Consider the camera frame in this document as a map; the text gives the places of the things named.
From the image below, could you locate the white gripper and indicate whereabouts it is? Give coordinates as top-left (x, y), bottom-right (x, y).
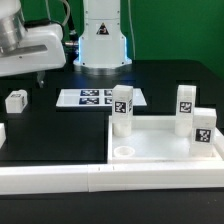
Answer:
top-left (0, 24), bottom-right (66, 88)

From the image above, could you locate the white square tabletop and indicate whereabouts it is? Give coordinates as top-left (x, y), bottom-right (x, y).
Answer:
top-left (107, 116), bottom-right (224, 164)

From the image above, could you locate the white left obstacle bar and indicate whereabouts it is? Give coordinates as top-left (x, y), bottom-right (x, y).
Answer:
top-left (0, 123), bottom-right (6, 149)

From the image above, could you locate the white obstacle bar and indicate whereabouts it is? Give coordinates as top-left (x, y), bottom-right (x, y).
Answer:
top-left (0, 161), bottom-right (224, 195)
top-left (0, 123), bottom-right (6, 149)

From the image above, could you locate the white front obstacle bar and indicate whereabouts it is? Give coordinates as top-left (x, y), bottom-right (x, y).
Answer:
top-left (0, 161), bottom-right (224, 195)

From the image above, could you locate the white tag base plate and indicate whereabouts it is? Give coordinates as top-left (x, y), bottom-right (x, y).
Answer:
top-left (55, 87), bottom-right (148, 108)

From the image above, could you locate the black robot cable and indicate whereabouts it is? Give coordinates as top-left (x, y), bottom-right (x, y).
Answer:
top-left (23, 0), bottom-right (80, 48)

